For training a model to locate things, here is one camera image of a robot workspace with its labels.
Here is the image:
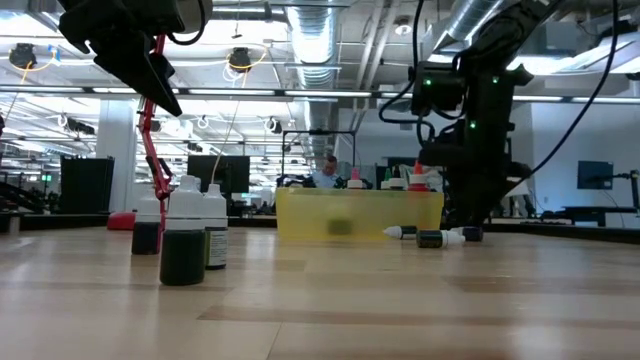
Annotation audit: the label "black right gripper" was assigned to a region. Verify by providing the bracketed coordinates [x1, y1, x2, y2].
[418, 141, 534, 227]

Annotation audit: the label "black metal station frame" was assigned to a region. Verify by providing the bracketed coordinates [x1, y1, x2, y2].
[281, 128, 358, 190]

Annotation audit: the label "black ceiling camera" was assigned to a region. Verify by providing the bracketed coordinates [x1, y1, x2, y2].
[8, 42, 39, 70]
[228, 46, 253, 71]

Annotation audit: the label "black background monitor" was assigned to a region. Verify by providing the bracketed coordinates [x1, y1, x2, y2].
[186, 154, 251, 195]

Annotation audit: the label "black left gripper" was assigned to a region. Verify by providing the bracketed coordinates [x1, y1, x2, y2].
[56, 0, 187, 118]

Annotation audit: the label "small white label bottle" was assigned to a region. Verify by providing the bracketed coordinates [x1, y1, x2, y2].
[202, 183, 230, 271]

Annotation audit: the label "silver diagonal ceiling duct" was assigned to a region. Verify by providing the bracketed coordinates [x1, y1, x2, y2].
[429, 0, 506, 56]

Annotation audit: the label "silver round ceiling duct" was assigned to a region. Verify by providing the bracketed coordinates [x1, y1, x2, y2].
[285, 0, 342, 132]

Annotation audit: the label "monitor on swing arm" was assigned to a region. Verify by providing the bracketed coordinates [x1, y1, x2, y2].
[576, 159, 616, 191]

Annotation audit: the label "dark background table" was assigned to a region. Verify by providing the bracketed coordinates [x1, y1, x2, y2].
[562, 204, 640, 229]

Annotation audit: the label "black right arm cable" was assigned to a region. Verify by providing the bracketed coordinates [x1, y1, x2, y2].
[522, 0, 622, 180]

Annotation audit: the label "red desk lamp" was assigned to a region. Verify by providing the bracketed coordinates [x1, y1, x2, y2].
[107, 0, 215, 232]

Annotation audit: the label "orange food coloring bottle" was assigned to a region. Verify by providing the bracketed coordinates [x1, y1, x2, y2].
[407, 160, 431, 193]

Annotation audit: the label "yellow plastic tray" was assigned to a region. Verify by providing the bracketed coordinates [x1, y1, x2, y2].
[274, 187, 445, 242]

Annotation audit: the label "black right camera cable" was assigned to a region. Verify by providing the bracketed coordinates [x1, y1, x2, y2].
[377, 0, 426, 146]

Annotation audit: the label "black partition panel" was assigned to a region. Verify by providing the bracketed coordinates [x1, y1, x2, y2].
[60, 156, 116, 215]

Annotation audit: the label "long ceiling light strip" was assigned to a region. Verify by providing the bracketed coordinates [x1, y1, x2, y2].
[0, 85, 640, 104]

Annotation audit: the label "person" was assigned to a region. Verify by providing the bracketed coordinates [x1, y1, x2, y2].
[310, 154, 346, 190]

